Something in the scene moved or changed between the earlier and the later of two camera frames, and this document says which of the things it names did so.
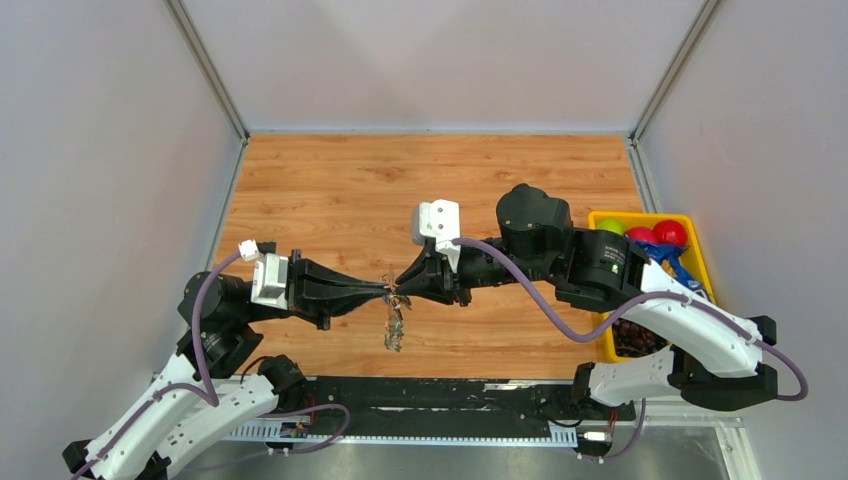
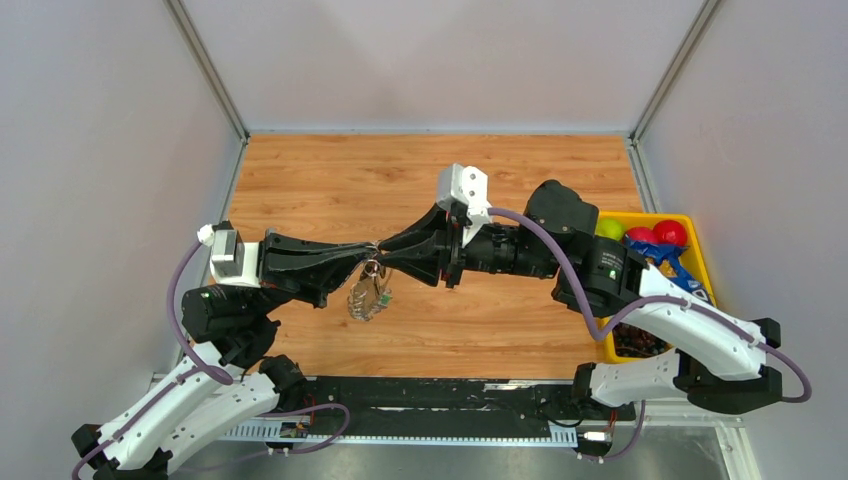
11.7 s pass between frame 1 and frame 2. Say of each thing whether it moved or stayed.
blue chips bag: stayed
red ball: stayed
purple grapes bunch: stayed
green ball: stayed
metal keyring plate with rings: moved
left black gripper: moved
